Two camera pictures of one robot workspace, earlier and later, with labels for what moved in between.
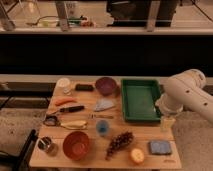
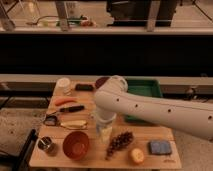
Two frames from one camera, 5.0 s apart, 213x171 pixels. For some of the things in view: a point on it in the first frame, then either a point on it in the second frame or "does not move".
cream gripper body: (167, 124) → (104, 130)
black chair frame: (21, 161) does not move
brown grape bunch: (118, 143) does not move
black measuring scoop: (50, 120) does not move
